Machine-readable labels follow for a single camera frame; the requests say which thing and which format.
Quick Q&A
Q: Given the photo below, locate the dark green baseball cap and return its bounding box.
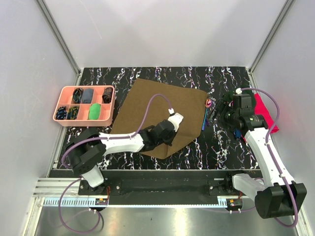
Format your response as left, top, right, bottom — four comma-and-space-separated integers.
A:
222, 90, 256, 108

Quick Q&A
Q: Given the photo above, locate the black multicolour patterned roll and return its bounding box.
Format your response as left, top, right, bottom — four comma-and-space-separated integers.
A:
72, 88, 84, 104

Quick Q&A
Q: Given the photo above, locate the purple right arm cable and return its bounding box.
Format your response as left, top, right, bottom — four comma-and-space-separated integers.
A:
204, 87, 300, 228

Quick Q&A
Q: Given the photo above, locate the dark paisley rolled cloth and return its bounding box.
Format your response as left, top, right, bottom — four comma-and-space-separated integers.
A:
102, 87, 113, 104

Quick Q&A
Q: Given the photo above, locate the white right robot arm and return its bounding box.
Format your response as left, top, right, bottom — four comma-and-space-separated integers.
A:
211, 92, 307, 219

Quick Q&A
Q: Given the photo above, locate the black yellow patterned roll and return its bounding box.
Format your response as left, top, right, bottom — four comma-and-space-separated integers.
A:
67, 106, 79, 120

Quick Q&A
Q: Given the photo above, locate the brown fabric napkin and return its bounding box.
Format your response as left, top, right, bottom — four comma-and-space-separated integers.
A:
111, 79, 207, 159

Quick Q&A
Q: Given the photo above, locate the aluminium frame rail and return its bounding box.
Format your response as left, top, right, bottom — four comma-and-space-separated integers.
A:
33, 178, 301, 199

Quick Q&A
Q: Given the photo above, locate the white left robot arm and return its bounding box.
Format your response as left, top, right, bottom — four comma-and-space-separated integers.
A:
62, 113, 184, 195

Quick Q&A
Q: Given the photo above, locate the black blue patterned roll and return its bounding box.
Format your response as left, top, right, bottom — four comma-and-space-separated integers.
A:
55, 106, 67, 120

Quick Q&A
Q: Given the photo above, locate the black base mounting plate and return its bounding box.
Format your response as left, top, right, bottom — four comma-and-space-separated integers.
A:
78, 170, 262, 207

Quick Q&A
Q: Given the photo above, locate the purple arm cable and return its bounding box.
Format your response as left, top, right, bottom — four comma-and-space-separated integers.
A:
58, 94, 175, 233
204, 87, 300, 228

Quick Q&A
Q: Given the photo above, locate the pink red folded cloth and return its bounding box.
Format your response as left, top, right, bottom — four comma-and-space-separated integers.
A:
254, 93, 274, 129

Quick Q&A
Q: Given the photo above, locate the green rolled cloth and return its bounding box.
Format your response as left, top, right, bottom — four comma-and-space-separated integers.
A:
88, 103, 101, 120

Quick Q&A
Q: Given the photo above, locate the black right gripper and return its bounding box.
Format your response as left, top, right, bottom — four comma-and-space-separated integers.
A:
206, 98, 239, 132

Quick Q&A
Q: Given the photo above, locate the blue small object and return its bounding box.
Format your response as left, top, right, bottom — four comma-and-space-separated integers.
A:
233, 129, 242, 139

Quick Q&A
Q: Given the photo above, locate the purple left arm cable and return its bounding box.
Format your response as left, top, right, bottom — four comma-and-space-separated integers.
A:
58, 94, 175, 233

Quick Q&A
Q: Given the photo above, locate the purple iridescent spoon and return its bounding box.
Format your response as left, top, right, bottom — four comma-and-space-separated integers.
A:
205, 99, 213, 126

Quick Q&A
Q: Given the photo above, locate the pink divided organizer tray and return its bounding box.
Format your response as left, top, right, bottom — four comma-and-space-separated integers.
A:
53, 85, 115, 127

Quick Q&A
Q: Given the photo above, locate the grey-blue rolled cloth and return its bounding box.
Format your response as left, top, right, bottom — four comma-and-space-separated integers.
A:
81, 88, 94, 104

